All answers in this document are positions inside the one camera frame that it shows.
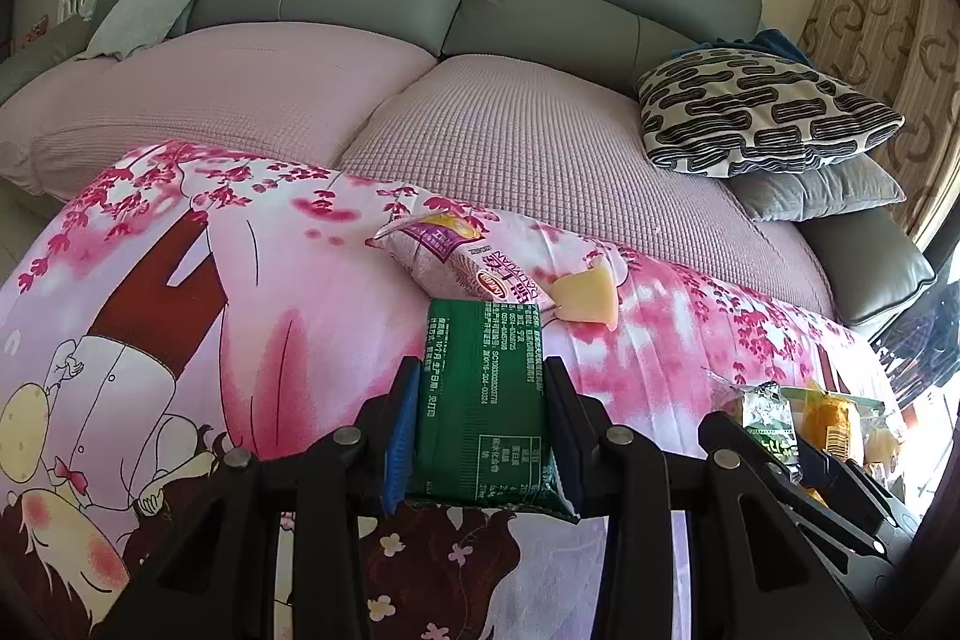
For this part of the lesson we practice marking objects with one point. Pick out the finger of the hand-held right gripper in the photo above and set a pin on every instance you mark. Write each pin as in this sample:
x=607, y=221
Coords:
x=870, y=490
x=825, y=505

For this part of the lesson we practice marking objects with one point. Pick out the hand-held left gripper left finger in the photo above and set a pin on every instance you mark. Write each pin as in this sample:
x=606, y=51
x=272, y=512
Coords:
x=397, y=452

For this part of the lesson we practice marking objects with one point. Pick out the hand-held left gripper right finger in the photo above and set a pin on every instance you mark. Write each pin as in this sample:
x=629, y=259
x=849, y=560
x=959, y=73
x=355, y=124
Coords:
x=570, y=430

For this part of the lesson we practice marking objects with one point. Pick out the orange snack packet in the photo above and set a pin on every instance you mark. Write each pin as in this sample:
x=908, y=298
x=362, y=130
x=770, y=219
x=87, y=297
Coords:
x=829, y=426

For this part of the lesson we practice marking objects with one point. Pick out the green snack packet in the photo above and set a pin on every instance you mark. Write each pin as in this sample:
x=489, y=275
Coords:
x=484, y=415

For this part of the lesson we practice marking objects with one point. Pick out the small green white packet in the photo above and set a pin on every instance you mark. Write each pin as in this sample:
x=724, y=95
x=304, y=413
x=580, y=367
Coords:
x=765, y=419

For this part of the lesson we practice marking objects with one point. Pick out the teal cardboard box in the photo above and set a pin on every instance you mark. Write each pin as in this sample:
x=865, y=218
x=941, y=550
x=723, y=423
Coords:
x=791, y=392

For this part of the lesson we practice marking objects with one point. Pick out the pale yellow wedge snack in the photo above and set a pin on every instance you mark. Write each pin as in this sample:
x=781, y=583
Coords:
x=589, y=299

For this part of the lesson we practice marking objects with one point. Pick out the pink purple snack packet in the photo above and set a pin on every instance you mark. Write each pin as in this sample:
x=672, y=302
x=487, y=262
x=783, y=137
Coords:
x=450, y=250

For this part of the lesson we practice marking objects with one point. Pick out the printed cartoon blanket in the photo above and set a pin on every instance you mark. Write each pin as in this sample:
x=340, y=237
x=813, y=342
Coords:
x=225, y=310

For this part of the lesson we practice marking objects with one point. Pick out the grey pillow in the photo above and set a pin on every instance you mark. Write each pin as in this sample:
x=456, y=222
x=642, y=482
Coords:
x=817, y=190

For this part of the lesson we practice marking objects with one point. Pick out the black white patterned pillow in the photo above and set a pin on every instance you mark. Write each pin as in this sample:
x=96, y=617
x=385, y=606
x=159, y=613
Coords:
x=757, y=111

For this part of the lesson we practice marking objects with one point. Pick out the blue cloth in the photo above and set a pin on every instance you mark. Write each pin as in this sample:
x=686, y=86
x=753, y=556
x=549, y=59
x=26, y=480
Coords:
x=780, y=44

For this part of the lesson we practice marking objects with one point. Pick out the light grey cushion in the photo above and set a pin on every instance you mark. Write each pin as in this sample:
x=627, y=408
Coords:
x=154, y=3

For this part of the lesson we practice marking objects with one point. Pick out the small pink toy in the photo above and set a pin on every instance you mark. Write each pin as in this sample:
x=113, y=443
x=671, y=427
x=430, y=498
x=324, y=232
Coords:
x=34, y=33

